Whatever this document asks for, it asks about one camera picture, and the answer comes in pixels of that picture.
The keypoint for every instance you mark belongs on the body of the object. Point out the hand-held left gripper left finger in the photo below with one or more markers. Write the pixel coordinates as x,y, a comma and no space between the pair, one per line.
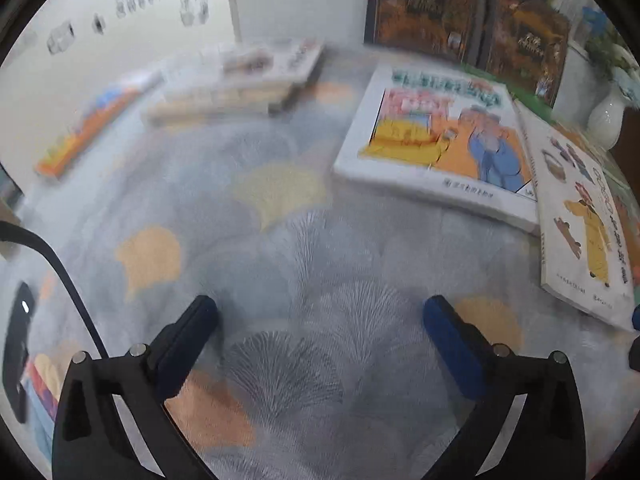
187,345

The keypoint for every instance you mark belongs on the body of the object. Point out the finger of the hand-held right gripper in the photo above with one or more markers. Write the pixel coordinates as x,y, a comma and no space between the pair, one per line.
636,317

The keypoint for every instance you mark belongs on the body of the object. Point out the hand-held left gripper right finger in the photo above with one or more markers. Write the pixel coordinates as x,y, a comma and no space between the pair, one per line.
452,350

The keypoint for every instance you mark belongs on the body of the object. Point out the yellow-robed figure book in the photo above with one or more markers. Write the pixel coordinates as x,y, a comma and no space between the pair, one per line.
585,210

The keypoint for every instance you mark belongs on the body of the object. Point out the cartoon blue-robed elder book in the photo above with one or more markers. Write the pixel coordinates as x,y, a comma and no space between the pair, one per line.
430,145

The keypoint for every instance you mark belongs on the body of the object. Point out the grey ginkgo-pattern tablecloth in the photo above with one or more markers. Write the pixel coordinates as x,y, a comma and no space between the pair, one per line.
300,270

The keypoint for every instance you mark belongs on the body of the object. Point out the black oblong device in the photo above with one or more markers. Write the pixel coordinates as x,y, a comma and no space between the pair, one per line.
17,350

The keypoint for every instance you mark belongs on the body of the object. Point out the white ribbed vase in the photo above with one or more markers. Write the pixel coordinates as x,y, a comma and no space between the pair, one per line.
605,120

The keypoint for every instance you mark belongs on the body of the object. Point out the orange cartoon book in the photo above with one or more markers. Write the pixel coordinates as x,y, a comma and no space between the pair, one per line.
85,130

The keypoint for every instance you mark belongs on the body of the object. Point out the dark ornate hardcover book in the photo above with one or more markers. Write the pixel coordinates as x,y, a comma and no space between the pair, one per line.
530,45
425,5

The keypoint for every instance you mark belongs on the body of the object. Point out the white bookshelf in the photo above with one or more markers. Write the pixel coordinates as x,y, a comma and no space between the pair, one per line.
300,5

